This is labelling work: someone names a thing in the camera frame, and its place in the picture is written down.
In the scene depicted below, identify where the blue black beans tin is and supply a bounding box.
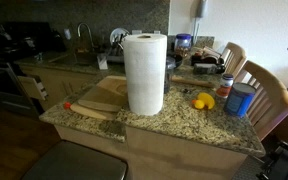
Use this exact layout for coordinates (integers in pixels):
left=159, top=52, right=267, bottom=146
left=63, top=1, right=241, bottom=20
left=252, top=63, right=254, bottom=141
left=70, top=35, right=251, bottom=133
left=223, top=82, right=257, bottom=118

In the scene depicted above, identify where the dark blue bowl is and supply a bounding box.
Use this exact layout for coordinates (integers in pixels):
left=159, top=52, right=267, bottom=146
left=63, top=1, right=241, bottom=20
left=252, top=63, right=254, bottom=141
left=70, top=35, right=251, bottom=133
left=166, top=50, right=184, bottom=70

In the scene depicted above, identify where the light wooden slatted chair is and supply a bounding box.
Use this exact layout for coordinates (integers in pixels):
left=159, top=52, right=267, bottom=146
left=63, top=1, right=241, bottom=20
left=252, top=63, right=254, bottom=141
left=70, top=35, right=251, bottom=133
left=240, top=60, right=288, bottom=142
left=221, top=41, right=248, bottom=79

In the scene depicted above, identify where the orange pill bottle white cap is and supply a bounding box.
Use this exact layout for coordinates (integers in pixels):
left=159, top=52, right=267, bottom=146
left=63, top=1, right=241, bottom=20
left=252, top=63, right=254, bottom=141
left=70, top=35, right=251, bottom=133
left=215, top=73, right=235, bottom=99

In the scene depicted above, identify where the brown snack bag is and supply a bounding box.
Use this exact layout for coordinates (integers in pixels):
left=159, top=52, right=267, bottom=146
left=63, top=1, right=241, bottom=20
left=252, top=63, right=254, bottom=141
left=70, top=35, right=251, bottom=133
left=193, top=45, right=223, bottom=65

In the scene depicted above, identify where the dark grey flat case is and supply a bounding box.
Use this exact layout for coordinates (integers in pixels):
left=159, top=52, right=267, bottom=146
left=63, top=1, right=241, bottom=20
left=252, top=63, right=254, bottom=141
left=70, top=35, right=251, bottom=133
left=193, top=63, right=226, bottom=75

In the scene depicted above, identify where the yellow lemon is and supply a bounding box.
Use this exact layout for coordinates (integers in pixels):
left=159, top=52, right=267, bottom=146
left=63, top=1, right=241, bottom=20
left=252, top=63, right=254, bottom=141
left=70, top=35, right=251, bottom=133
left=191, top=92, right=216, bottom=111

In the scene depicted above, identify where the nut jar blue lid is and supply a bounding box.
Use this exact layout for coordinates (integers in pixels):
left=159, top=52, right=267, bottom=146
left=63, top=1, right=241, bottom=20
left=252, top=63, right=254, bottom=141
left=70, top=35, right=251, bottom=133
left=174, top=33, right=193, bottom=58

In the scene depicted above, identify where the black equipment base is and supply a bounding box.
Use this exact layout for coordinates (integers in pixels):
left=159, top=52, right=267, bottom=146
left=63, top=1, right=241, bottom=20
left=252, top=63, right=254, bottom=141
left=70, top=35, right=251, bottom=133
left=256, top=134, right=288, bottom=180

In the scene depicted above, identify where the clear plastic cup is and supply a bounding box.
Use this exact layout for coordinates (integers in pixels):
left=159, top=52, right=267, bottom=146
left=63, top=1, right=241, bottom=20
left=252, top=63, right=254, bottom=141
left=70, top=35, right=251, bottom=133
left=163, top=55, right=177, bottom=95

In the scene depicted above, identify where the white paper towel roll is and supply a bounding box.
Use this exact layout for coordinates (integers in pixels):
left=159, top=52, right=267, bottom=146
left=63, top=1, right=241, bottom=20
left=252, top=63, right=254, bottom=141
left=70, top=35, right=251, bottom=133
left=122, top=33, right=168, bottom=117

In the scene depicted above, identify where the white round plate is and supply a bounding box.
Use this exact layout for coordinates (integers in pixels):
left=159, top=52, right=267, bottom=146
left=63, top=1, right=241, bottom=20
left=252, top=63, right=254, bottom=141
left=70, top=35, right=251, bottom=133
left=109, top=27, right=131, bottom=47

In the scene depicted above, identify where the small white box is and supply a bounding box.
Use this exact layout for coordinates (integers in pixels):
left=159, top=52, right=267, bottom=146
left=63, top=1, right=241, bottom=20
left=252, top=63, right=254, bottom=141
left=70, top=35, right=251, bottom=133
left=97, top=53, right=109, bottom=71

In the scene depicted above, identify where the dark wooden cutting board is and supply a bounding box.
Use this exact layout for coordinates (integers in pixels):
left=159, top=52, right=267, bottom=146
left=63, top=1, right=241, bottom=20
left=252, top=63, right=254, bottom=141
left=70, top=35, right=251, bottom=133
left=77, top=85, right=129, bottom=113

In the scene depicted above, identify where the metal kitchen faucet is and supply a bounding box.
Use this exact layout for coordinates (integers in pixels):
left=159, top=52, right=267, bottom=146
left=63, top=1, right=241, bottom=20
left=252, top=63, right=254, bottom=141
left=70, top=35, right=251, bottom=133
left=76, top=22, right=95, bottom=53

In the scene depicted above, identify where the light wooden cutting board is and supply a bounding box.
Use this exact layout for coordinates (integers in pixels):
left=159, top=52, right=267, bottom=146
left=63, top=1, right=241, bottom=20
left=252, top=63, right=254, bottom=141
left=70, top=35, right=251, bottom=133
left=69, top=75, right=129, bottom=121

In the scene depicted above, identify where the light wooden open drawer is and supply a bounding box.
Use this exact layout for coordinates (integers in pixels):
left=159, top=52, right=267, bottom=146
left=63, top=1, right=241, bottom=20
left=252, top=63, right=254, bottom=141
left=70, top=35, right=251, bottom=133
left=17, top=75, right=49, bottom=101

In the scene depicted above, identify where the black kitchen stove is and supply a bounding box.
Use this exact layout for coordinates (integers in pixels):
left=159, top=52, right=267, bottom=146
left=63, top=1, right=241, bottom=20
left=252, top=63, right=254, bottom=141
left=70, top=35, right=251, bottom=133
left=0, top=21, right=52, bottom=118

